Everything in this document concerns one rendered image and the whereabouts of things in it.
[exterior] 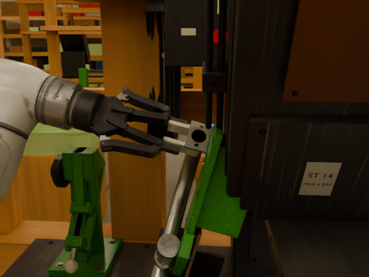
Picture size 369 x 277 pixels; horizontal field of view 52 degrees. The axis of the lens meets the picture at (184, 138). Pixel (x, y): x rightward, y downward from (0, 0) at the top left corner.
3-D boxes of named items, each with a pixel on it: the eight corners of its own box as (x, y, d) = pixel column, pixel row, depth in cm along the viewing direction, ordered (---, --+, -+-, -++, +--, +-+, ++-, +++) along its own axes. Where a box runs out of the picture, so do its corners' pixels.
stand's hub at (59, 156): (61, 193, 82) (59, 160, 80) (48, 192, 82) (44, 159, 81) (74, 180, 89) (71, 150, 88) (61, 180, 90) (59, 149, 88)
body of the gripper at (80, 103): (65, 116, 64) (117, 131, 64) (83, 77, 68) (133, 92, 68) (71, 137, 70) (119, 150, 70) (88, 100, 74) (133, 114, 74)
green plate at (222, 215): (228, 269, 60) (270, 147, 54) (178, 255, 60) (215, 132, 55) (226, 234, 71) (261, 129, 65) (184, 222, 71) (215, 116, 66)
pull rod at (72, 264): (76, 276, 78) (73, 251, 77) (62, 276, 78) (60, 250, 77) (84, 261, 83) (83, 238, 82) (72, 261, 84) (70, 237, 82)
